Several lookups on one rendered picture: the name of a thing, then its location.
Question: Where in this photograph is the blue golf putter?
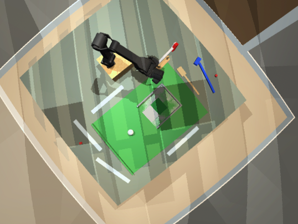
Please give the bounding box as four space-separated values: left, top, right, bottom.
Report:
194 57 215 93

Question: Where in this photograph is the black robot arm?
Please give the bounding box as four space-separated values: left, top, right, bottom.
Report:
91 32 165 81

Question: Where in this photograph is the green putting mat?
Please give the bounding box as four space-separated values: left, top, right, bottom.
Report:
93 63 208 173

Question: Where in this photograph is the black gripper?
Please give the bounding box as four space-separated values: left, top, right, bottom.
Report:
152 78 160 84

